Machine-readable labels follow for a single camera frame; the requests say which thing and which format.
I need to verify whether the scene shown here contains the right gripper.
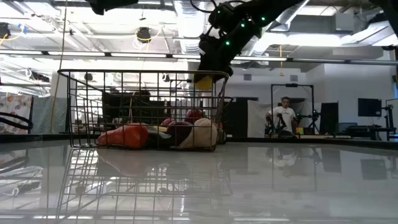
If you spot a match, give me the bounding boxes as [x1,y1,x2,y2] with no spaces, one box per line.
[194,34,240,82]

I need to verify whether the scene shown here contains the yellow lemon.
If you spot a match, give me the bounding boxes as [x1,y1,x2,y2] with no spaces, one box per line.
[195,76,213,92]

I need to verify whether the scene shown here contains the red bell pepper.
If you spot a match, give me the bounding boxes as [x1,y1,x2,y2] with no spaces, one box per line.
[185,109,206,124]

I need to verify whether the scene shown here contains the white garlic bulb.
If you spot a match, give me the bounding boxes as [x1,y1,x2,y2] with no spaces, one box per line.
[177,117,218,149]

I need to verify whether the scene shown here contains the dark green cucumber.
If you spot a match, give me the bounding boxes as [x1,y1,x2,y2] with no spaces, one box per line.
[146,126,175,149]

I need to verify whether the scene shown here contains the orange carrot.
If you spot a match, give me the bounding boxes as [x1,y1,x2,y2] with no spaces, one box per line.
[96,123,149,149]

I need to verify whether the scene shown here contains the white hanging sheet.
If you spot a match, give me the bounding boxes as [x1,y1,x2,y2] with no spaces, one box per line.
[247,100,272,138]

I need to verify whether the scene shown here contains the long ceiling light bar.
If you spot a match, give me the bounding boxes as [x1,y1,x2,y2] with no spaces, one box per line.
[0,49,287,62]

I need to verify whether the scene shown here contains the black ceiling device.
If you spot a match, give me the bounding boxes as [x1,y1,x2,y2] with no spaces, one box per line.
[136,26,152,44]

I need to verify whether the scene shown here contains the person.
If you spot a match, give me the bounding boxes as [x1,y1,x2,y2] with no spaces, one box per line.
[266,96,298,138]

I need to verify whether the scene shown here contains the black robot arms on workbench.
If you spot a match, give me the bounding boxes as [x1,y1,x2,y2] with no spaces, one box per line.
[266,109,322,138]

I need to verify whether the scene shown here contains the large black monitor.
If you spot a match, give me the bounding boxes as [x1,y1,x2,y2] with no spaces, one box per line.
[320,101,340,136]

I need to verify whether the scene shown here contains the small black monitor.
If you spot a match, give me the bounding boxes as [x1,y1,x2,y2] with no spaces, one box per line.
[357,98,383,118]

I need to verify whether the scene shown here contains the black office desk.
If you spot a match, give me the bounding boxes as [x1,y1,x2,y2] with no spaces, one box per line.
[345,124,397,141]

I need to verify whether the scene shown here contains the white whiteboard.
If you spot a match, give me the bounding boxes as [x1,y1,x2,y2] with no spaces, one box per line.
[385,98,398,129]

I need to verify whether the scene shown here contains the floral patterned curtain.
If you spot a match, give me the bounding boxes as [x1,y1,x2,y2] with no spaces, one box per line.
[0,95,34,134]

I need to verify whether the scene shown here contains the metal wire basket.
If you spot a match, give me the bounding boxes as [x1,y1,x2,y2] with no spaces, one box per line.
[57,68,230,152]
[123,96,235,146]

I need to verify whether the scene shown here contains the silver ventilation duct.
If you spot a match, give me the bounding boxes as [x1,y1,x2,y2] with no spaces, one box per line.
[173,0,206,55]

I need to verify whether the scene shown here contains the black camera rig frame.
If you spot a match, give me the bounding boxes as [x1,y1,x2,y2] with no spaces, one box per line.
[270,83,315,138]

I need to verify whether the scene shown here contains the black metal table frame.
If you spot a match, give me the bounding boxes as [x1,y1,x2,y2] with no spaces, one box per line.
[0,132,398,151]

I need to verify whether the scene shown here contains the yellow cable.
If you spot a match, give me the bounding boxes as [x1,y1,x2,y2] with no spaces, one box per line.
[49,0,68,133]

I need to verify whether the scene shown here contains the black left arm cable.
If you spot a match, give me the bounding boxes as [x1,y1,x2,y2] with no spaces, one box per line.
[0,111,34,131]

